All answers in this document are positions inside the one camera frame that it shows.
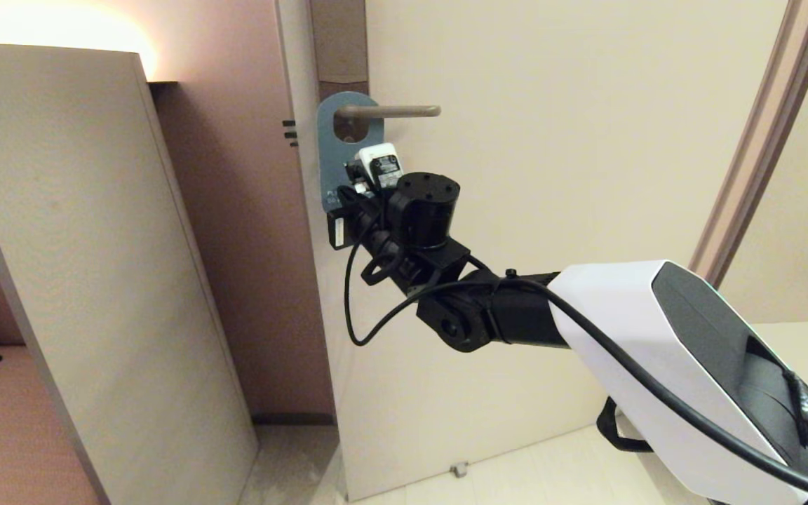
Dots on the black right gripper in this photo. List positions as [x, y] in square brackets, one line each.
[365, 224]

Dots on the blue do-not-disturb door hanger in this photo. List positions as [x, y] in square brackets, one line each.
[337, 151]

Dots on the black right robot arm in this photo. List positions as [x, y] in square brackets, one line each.
[656, 337]

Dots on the metal lock plate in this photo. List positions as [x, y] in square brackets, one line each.
[339, 42]

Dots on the white door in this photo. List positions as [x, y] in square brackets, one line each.
[551, 140]

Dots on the dark skirting board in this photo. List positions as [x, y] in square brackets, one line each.
[292, 419]

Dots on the small grey floor doorstop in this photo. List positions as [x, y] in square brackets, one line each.
[459, 469]

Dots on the beige upright panel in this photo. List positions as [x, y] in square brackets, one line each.
[95, 245]

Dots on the beige door frame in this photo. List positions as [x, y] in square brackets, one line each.
[762, 140]

